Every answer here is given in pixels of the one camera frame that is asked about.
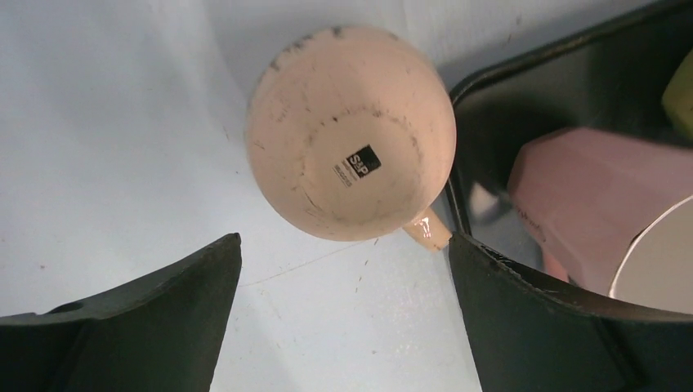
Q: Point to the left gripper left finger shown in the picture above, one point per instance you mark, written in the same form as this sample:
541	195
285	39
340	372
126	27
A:
160	332

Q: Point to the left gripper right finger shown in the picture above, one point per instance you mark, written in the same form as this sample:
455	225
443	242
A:
531	332

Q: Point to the pink mug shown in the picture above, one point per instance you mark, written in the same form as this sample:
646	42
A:
613	211

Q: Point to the yellow mug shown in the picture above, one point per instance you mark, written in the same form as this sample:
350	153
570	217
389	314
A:
677	98

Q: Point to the black rectangular tray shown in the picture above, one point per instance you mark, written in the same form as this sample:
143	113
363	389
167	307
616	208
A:
609	76

